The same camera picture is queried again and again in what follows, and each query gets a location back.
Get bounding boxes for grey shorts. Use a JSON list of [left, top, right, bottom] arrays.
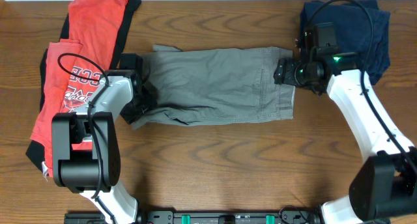
[[131, 46, 295, 130]]

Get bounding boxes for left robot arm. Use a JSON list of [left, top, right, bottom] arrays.
[[51, 53, 156, 223]]

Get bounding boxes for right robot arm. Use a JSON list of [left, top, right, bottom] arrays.
[[274, 23, 416, 223]]

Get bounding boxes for red soccer t-shirt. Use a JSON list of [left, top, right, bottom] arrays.
[[26, 0, 141, 178]]

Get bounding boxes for folded navy blue garment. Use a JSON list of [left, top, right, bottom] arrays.
[[300, 0, 390, 85]]

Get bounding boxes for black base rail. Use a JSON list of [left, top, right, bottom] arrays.
[[63, 210, 323, 224]]

